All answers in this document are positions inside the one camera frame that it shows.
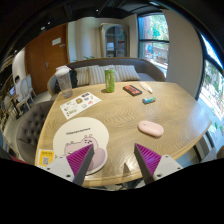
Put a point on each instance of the green drink can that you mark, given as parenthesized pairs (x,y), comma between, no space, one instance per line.
(110,81)

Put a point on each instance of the black-framed window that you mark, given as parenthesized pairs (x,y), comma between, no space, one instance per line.
(153,40)
(213,86)

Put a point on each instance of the brown curved sofa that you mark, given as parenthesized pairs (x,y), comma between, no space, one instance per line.
(146,66)

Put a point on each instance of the pink computer mouse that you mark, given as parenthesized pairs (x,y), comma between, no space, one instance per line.
(150,128)

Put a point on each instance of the black backpack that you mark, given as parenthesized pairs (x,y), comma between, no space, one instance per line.
(74,78)

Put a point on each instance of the striped cushion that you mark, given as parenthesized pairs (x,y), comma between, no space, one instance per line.
(127,72)
(82,76)
(97,74)

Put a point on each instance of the grey tufted chair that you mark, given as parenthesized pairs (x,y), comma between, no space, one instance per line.
(33,128)

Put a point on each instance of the brown wooden door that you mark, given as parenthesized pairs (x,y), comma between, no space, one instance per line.
(43,63)

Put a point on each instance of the black and orange box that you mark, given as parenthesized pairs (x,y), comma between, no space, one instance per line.
(132,90)

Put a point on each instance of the white sticker sheet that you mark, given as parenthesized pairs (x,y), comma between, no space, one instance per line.
(80,105)

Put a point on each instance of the yellow card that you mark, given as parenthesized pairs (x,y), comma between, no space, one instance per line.
(45,158)

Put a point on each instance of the arched glass-door cabinet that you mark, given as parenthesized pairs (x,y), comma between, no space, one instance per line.
(115,41)

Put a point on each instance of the clear tumbler with white lid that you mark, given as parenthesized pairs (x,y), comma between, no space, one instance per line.
(64,81)

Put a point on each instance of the white round hippo mouse pad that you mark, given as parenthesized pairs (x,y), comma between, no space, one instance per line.
(80,130)

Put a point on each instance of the small teal pack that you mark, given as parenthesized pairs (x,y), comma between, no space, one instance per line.
(149,100)

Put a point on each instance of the person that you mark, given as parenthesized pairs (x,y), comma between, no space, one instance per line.
(18,85)

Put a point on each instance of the white chair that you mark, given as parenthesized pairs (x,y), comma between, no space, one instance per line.
(26,90)

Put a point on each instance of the laptop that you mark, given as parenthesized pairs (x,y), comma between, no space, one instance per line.
(12,90)

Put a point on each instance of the white plastic tube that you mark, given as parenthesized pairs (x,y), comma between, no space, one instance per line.
(146,87)

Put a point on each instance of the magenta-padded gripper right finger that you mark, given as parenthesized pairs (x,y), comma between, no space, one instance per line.
(149,160)

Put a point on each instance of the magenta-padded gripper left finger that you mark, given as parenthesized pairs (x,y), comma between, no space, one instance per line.
(77,160)

